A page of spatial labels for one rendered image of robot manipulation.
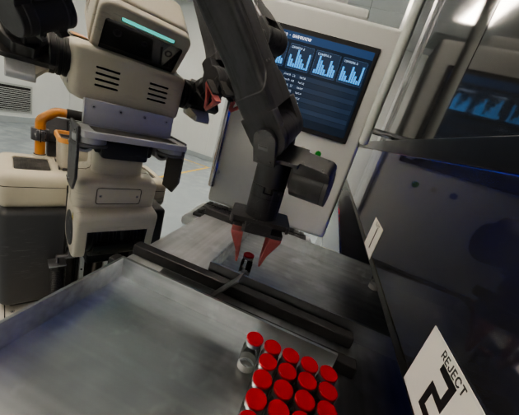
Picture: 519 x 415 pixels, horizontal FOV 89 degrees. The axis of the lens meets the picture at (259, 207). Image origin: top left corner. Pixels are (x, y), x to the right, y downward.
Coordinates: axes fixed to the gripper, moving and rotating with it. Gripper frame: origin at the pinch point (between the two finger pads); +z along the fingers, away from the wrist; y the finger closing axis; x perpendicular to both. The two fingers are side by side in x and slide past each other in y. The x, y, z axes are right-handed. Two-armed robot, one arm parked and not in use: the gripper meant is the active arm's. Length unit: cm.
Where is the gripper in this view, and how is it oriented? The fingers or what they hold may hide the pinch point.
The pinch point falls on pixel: (248, 258)
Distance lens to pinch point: 50.7
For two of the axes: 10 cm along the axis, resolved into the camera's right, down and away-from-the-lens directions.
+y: 9.7, 2.5, 0.6
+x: 0.2, -3.2, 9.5
